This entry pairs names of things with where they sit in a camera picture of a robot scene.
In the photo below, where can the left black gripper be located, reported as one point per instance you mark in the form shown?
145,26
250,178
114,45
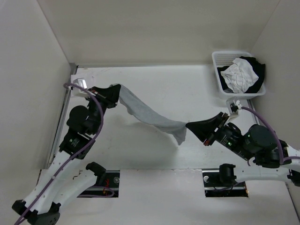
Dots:
112,92

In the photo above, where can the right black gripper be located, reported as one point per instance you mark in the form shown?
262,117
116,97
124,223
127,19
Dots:
205,128

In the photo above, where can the grey tank top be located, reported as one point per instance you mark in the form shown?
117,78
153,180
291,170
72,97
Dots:
142,112

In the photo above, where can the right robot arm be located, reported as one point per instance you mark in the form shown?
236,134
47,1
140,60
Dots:
267,159

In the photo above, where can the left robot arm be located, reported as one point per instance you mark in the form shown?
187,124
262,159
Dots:
44,204

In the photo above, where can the folded white tank top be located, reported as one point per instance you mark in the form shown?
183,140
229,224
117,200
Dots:
83,80

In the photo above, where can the white tank top in basket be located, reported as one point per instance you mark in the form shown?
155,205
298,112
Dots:
239,76

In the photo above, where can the black tank top in basket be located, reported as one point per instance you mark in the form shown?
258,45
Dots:
258,68

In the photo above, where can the white plastic laundry basket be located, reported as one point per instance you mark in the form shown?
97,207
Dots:
225,58

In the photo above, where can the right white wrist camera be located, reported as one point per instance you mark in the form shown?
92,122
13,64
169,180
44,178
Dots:
234,106

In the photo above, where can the left metal table rail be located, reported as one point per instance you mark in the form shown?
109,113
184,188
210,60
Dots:
59,128

